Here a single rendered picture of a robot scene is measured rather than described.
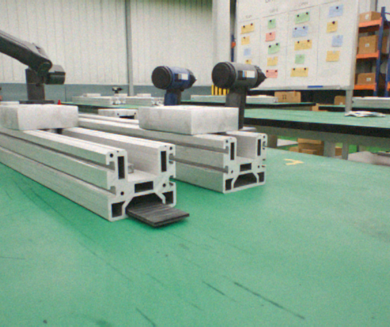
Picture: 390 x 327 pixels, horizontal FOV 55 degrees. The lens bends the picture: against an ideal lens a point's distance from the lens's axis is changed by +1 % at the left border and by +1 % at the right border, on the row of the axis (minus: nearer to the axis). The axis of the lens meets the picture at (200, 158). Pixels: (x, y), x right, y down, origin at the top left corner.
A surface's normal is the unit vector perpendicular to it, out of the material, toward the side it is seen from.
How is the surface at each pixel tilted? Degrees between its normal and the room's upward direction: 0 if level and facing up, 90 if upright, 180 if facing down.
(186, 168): 90
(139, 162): 90
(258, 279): 0
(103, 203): 90
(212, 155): 90
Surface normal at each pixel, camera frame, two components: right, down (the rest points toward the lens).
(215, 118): 0.66, 0.13
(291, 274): 0.00, -0.98
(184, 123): -0.76, 0.11
